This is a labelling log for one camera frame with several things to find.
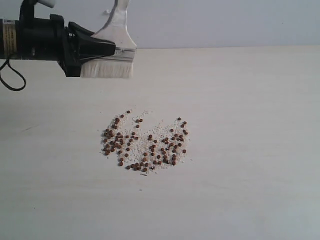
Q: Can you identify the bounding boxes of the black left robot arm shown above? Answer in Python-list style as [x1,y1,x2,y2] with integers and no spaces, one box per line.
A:
[0,0,116,77]

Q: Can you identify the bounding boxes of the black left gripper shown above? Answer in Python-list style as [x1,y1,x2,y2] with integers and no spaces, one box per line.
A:
[21,14,116,77]

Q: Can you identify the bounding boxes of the brown beans and crumbs pile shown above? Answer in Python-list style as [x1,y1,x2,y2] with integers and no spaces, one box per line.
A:
[100,109,190,176]

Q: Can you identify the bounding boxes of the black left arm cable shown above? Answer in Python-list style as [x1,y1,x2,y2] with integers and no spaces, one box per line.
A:
[0,58,27,91]

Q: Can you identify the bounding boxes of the white wooden paint brush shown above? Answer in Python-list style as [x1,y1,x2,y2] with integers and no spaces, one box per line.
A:
[79,0,138,79]

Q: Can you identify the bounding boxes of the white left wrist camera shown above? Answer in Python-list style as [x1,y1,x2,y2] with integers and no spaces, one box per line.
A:
[37,0,56,9]

